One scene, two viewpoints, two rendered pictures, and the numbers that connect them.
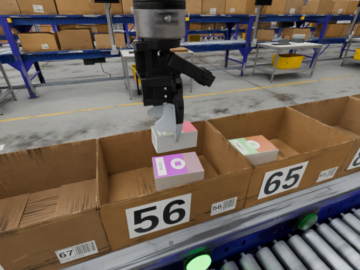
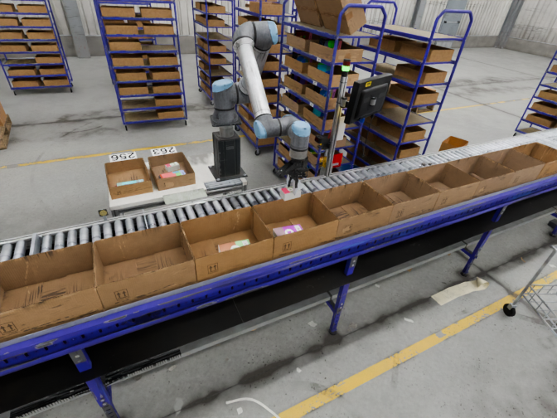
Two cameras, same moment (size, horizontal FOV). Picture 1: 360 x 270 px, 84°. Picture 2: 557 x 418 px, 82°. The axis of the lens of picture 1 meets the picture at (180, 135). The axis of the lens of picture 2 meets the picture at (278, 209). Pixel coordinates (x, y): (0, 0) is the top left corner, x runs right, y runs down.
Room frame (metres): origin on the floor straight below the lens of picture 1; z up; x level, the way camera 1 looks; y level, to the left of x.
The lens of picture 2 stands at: (1.86, -0.28, 2.08)
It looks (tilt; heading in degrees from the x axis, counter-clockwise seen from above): 36 degrees down; 171
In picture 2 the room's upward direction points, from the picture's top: 5 degrees clockwise
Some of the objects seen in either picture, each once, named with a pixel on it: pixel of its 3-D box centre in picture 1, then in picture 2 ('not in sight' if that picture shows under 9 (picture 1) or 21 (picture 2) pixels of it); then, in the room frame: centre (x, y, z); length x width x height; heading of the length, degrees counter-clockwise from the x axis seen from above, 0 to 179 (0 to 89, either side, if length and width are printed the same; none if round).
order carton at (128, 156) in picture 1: (167, 172); (293, 224); (0.48, 0.04, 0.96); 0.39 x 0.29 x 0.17; 110
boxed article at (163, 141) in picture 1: (173, 136); (290, 192); (0.42, 0.01, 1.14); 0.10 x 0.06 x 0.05; 110
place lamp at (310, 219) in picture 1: (308, 222); not in sight; (0.41, -0.42, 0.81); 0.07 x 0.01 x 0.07; 110
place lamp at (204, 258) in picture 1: (199, 265); not in sight; (0.28, -0.05, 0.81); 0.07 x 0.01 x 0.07; 110
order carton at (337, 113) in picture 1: (343, 130); (146, 263); (0.74, -0.70, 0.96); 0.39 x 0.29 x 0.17; 110
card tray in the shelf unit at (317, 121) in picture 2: not in sight; (325, 116); (-1.19, 0.62, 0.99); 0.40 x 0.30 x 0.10; 16
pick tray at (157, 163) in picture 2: not in sight; (171, 170); (-0.44, -0.79, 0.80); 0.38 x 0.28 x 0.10; 21
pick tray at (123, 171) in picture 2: not in sight; (128, 177); (-0.34, -1.08, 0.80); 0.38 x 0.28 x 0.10; 21
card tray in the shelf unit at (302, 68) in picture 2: not in sight; (306, 63); (-1.63, 0.46, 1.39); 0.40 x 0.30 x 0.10; 17
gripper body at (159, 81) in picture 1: (159, 72); (297, 166); (0.41, 0.04, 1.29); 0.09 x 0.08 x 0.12; 110
